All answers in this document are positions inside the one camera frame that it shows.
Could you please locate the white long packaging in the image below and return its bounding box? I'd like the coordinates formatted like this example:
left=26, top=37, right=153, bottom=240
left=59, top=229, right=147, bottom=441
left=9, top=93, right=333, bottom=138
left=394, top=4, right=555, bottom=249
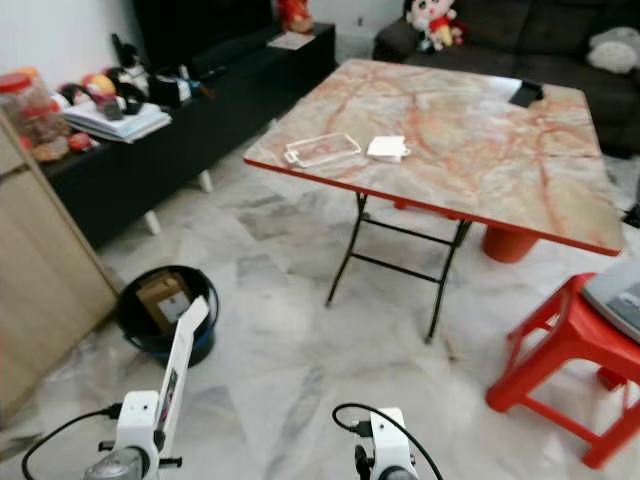
left=159, top=294, right=212, bottom=443

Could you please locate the black round rubbish bin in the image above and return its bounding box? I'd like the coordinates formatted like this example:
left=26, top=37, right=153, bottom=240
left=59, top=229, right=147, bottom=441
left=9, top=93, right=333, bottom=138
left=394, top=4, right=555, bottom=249
left=114, top=264, right=222, bottom=369

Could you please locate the red plastic stool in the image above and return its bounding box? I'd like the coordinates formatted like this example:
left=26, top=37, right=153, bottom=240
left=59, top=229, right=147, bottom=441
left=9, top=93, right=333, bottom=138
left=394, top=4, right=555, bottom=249
left=485, top=271, right=640, bottom=470

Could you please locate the brown cardboard box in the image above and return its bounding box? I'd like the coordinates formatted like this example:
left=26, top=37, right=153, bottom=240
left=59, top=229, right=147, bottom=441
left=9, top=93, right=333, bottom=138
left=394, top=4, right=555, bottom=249
left=136, top=270, right=194, bottom=335

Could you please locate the grey item on stool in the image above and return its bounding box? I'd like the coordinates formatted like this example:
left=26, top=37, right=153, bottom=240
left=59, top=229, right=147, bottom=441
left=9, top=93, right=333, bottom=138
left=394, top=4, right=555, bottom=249
left=581, top=260, right=640, bottom=344

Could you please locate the clear plastic food container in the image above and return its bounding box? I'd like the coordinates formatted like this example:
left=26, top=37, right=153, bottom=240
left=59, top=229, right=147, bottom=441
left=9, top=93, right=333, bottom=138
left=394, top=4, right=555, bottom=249
left=284, top=132, right=363, bottom=169

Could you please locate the marble-pattern folding table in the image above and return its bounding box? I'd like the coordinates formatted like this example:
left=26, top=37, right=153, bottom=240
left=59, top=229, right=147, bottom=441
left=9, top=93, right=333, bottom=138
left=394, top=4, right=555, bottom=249
left=244, top=58, right=627, bottom=345

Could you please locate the light wooden cabinet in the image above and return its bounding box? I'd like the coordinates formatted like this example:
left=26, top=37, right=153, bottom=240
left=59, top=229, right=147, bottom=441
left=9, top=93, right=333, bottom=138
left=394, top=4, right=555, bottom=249
left=0, top=116, right=120, bottom=423

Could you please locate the black low TV console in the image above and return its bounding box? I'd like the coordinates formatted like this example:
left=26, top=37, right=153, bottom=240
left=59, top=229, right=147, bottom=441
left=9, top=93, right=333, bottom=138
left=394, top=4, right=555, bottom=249
left=40, top=21, right=338, bottom=250

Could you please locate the small black flat object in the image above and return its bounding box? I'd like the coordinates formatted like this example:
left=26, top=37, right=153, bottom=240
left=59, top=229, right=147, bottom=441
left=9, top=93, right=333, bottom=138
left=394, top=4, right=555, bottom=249
left=508, top=80, right=546, bottom=109

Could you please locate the black box with items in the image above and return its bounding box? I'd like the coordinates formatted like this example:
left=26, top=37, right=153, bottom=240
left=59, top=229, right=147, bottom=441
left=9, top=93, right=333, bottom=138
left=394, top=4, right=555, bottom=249
left=154, top=64, right=220, bottom=107

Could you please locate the stack of white papers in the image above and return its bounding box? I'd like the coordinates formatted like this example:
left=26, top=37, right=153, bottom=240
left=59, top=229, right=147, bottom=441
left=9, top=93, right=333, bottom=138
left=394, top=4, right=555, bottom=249
left=62, top=99, right=174, bottom=145

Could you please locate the white paper sheet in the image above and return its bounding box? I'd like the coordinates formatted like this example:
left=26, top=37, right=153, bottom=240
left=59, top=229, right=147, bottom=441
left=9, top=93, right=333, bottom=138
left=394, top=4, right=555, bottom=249
left=266, top=31, right=317, bottom=52

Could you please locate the small red object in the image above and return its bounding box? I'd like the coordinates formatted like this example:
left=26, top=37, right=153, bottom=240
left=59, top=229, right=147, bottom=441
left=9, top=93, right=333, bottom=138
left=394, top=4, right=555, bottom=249
left=67, top=131, right=95, bottom=154

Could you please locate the red-lidded clear snack jar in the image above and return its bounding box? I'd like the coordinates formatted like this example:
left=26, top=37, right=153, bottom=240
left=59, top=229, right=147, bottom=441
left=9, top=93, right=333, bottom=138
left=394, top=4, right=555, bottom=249
left=0, top=71, right=74, bottom=164

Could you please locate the black-haired plush doll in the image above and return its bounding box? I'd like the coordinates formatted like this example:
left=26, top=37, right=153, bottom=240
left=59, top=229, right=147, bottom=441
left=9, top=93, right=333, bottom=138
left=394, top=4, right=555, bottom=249
left=402, top=0, right=467, bottom=52

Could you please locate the colourful toy pile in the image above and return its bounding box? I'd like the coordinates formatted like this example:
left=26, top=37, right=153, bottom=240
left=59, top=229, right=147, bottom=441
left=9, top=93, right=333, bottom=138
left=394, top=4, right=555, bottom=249
left=58, top=72, right=147, bottom=121

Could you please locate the red decorative figure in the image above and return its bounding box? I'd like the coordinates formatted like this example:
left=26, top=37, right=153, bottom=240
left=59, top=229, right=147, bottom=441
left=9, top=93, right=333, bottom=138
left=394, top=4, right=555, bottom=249
left=274, top=0, right=315, bottom=35

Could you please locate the black and white figurine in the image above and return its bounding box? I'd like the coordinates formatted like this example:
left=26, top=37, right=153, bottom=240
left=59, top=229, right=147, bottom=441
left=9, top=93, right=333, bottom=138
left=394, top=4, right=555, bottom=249
left=109, top=34, right=154, bottom=97

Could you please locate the dark fabric sofa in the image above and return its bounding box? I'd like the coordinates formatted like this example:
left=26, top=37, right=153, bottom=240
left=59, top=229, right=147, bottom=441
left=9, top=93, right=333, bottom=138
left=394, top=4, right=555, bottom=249
left=371, top=0, right=640, bottom=158

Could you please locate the black television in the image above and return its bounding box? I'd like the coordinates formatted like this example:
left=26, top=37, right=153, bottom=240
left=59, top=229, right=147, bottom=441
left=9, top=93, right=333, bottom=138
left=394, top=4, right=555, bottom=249
left=129, top=0, right=277, bottom=73

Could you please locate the grey plush cushion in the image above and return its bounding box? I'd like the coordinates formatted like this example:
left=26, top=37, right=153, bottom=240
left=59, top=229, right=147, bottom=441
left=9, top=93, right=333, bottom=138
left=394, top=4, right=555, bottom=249
left=585, top=26, right=640, bottom=75

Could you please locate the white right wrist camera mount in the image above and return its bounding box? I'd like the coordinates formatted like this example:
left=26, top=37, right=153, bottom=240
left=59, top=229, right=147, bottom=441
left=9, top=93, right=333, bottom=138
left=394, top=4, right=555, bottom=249
left=364, top=406, right=420, bottom=480

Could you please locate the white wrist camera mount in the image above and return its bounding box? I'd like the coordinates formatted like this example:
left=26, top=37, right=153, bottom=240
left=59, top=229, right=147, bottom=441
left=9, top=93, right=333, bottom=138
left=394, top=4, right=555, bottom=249
left=83, top=390, right=187, bottom=480
left=364, top=406, right=420, bottom=480

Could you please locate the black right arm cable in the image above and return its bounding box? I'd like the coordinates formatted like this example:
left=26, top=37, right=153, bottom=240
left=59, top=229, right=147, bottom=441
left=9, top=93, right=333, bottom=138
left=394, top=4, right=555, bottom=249
left=332, top=401, right=447, bottom=480

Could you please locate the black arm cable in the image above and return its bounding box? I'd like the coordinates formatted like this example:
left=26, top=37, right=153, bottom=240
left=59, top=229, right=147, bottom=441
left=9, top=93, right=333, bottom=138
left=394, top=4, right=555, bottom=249
left=21, top=402, right=127, bottom=480
left=332, top=401, right=447, bottom=480

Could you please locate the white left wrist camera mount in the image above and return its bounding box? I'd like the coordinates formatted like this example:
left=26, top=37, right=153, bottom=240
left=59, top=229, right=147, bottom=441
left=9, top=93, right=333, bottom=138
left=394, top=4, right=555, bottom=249
left=83, top=390, right=187, bottom=480

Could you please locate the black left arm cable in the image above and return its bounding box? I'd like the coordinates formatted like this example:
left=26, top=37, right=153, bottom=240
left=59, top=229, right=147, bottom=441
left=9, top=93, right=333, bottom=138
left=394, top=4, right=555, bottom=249
left=21, top=402, right=127, bottom=480

